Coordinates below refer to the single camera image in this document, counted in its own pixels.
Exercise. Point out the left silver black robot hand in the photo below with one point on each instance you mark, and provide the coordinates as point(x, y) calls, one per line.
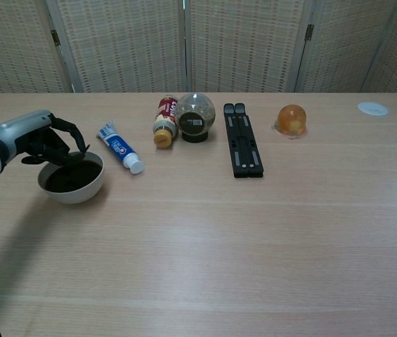
point(22, 128)

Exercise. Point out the white bowl with dark liquid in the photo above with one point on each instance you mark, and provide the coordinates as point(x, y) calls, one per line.
point(75, 193)

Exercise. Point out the blue white toothpaste tube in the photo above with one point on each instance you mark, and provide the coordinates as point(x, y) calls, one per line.
point(117, 145)

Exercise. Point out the brass screen hinge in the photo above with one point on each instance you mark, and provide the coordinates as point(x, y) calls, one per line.
point(55, 36)
point(310, 31)

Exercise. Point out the red Costa coffee bottle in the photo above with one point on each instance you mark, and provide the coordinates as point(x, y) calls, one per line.
point(164, 123)

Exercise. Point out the glass snow globe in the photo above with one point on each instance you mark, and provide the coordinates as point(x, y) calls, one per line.
point(194, 116)

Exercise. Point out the black folding laptop stand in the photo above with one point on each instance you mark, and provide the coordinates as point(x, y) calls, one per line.
point(244, 147)

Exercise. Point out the orange jelly cup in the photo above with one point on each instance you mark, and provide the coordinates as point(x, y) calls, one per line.
point(291, 119)

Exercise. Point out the white round table grommet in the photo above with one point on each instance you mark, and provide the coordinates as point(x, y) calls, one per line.
point(372, 109)

